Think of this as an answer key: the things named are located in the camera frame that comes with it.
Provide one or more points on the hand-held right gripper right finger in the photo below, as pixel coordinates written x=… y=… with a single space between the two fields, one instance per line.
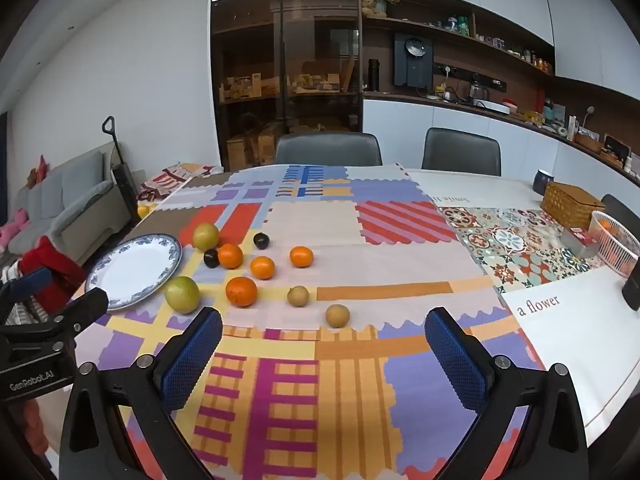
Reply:
x=455 y=365

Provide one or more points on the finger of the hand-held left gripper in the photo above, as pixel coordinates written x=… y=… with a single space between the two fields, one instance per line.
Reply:
x=85 y=306
x=30 y=285

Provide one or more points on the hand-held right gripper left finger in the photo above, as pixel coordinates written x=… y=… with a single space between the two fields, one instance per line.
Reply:
x=192 y=360

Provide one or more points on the blue-rimmed white plate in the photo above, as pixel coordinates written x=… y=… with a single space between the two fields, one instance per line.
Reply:
x=135 y=270

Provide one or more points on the orange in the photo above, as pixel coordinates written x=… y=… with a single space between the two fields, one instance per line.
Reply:
x=262 y=267
x=301 y=256
x=230 y=256
x=241 y=291

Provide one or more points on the dark purple plum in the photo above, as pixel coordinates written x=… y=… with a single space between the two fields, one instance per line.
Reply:
x=211 y=258
x=261 y=240

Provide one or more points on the brown kiwi fruit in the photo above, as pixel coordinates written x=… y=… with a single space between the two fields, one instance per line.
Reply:
x=298 y=296
x=337 y=316

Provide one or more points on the white woven laundry basket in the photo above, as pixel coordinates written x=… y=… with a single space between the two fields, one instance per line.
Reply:
x=15 y=310

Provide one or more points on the red cloth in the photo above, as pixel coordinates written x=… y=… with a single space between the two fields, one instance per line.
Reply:
x=52 y=265

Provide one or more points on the pink plush toy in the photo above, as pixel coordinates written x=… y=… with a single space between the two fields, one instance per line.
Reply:
x=12 y=227

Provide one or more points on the grey sofa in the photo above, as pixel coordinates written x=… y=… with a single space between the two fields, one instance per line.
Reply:
x=70 y=200

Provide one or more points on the white tile-pattern tablecloth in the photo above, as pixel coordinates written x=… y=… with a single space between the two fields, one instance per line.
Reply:
x=550 y=340

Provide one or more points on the yellow plastic stool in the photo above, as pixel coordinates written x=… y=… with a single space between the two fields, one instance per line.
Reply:
x=144 y=211

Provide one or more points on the red plush toy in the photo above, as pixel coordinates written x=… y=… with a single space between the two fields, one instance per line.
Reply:
x=40 y=167

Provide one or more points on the black upright vacuum cleaner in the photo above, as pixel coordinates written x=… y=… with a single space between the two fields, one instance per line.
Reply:
x=124 y=180

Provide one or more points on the colourful patchwork tablecloth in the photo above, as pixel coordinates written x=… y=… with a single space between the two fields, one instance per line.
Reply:
x=350 y=270

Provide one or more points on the folded striped cloth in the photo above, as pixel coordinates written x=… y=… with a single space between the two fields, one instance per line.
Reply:
x=172 y=177

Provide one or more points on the red and grey box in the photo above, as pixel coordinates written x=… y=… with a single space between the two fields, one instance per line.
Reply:
x=580 y=242

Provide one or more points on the white plastic basket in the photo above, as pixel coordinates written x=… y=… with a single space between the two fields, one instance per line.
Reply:
x=617 y=252

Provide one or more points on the wicker box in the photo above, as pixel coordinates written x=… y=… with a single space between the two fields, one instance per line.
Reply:
x=572 y=205

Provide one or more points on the dark blue mug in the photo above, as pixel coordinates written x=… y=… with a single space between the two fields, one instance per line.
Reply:
x=542 y=182

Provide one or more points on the grey chair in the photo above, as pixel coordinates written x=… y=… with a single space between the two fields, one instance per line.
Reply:
x=460 y=152
x=622 y=207
x=327 y=150

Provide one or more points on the glass kettle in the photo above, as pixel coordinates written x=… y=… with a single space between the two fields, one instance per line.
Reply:
x=479 y=94

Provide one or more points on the black thermos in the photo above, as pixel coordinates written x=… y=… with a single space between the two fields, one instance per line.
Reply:
x=374 y=76

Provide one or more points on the black water dispenser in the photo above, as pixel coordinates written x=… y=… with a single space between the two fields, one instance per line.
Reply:
x=412 y=62

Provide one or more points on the dark glass cabinet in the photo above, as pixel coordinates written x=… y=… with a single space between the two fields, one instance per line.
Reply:
x=285 y=60

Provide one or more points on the teddy bear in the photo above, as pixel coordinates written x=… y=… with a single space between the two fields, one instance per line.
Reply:
x=370 y=6

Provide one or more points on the wooden wall shelf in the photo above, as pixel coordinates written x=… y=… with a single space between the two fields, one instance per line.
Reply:
x=450 y=52

